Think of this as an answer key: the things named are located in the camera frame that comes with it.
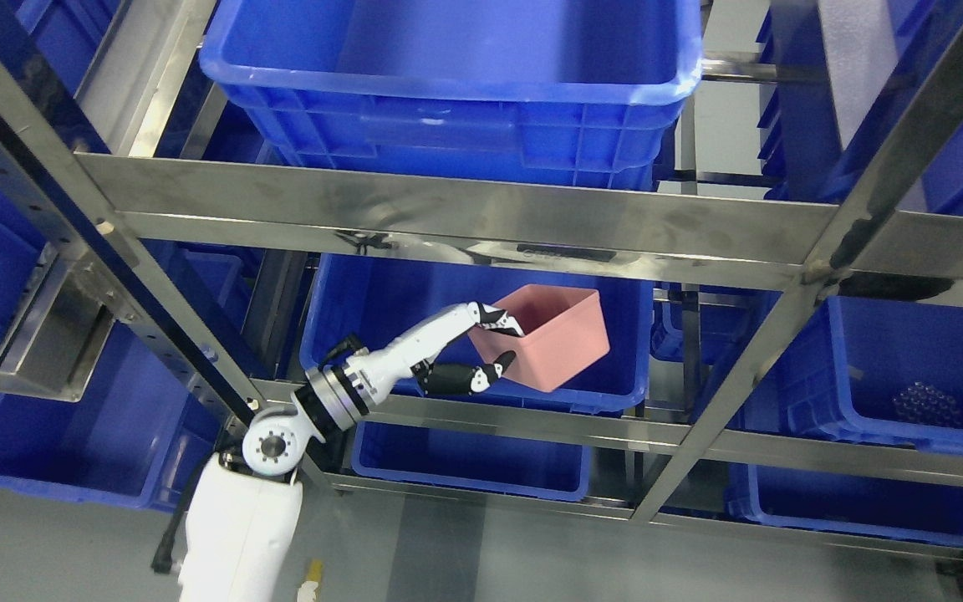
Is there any blue top shelf crate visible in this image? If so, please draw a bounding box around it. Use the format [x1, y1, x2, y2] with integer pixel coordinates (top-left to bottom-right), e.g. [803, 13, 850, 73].
[199, 1, 703, 191]

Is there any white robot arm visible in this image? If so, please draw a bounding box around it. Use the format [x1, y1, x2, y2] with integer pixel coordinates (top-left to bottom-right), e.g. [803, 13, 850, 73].
[150, 334, 369, 601]

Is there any blue left shelf crate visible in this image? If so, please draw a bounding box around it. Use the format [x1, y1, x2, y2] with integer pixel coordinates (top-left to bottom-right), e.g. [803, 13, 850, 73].
[0, 190, 222, 512]

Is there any pink plastic storage box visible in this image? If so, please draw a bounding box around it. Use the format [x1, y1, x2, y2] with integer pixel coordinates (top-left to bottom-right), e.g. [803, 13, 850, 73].
[467, 284, 610, 393]

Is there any stainless steel shelf rack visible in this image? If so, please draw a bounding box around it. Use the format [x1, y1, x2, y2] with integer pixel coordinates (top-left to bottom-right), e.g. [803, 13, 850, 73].
[0, 1, 963, 571]

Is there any blue bottom right crate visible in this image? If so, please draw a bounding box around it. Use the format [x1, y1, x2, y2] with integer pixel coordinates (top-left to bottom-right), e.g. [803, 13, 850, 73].
[725, 464, 963, 548]

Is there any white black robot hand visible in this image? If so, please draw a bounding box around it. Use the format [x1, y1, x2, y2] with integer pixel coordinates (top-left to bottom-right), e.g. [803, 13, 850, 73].
[331, 301, 525, 411]

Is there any blue shelf crate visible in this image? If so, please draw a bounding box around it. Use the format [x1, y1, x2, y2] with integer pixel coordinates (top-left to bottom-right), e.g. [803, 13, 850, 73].
[351, 422, 593, 502]
[734, 297, 963, 455]
[199, 1, 703, 191]
[0, 190, 222, 512]
[299, 254, 654, 415]

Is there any blue bottom shelf crate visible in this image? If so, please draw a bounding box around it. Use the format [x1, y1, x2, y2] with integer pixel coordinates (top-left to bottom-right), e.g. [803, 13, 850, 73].
[351, 422, 593, 502]

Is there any blue right shelf crate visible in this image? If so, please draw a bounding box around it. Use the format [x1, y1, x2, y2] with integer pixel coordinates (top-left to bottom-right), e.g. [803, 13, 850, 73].
[734, 297, 963, 455]

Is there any blue middle shelf crate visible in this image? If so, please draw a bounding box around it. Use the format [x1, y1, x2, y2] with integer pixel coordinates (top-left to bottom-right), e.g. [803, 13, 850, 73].
[299, 254, 654, 415]

